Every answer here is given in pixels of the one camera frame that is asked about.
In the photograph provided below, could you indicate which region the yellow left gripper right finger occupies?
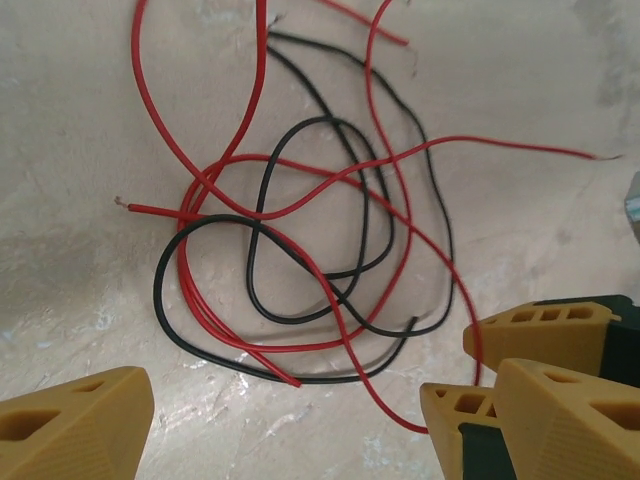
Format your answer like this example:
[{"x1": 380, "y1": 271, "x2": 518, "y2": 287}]
[{"x1": 491, "y1": 356, "x2": 640, "y2": 480}]

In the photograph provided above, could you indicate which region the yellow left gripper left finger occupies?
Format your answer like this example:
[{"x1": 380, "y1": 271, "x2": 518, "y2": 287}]
[{"x1": 0, "y1": 365, "x2": 154, "y2": 480}]

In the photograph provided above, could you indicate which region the red cable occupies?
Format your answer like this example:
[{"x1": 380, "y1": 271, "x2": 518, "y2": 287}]
[
  {"x1": 130, "y1": 0, "x2": 430, "y2": 434},
  {"x1": 197, "y1": 153, "x2": 484, "y2": 389},
  {"x1": 113, "y1": 134, "x2": 625, "y2": 221},
  {"x1": 319, "y1": 0, "x2": 410, "y2": 46},
  {"x1": 177, "y1": 0, "x2": 304, "y2": 389},
  {"x1": 180, "y1": 0, "x2": 415, "y2": 351}
]

